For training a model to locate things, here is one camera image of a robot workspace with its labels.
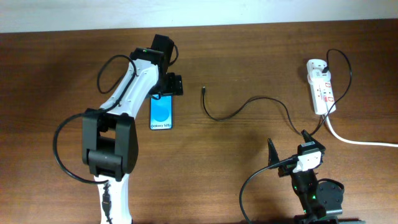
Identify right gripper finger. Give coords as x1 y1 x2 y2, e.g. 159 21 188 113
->
301 129 317 144
267 138 280 168

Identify blue Galaxy smartphone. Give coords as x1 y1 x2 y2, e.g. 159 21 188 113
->
149 95 173 131

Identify black charger cable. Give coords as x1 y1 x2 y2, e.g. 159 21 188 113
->
201 49 353 137

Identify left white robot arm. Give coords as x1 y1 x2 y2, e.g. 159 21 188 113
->
82 45 183 223

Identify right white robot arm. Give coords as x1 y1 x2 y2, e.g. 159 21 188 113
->
267 130 345 223

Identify white power strip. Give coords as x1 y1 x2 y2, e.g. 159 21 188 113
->
307 59 336 115

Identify white power strip cord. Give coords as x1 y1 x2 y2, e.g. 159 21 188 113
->
323 113 398 148

